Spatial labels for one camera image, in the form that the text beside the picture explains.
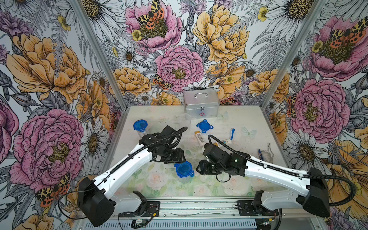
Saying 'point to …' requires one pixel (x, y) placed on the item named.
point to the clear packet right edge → (267, 156)
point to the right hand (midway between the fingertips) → (201, 174)
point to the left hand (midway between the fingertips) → (178, 165)
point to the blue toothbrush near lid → (231, 137)
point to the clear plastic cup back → (184, 120)
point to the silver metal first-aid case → (202, 103)
